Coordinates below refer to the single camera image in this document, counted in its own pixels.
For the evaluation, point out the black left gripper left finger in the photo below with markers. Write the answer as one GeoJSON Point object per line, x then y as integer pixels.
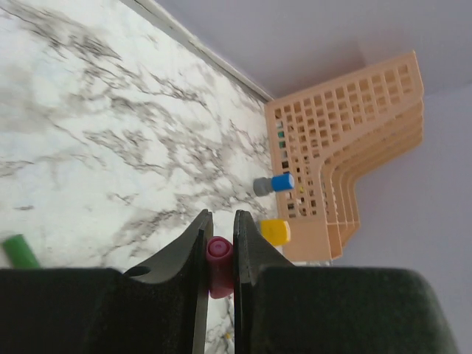
{"type": "Point", "coordinates": [157, 306]}

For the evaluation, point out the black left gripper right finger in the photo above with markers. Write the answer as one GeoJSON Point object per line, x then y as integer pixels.
{"type": "Point", "coordinates": [284, 308]}

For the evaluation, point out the pink pen cap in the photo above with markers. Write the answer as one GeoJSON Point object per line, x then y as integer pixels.
{"type": "Point", "coordinates": [219, 257]}

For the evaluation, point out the dark green pen cap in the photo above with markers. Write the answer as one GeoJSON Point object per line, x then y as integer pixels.
{"type": "Point", "coordinates": [19, 253]}

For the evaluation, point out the yellow self-inking stamp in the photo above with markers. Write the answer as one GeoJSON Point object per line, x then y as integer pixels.
{"type": "Point", "coordinates": [276, 231]}

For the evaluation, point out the peach plastic desk organizer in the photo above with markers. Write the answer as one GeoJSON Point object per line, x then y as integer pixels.
{"type": "Point", "coordinates": [329, 136]}

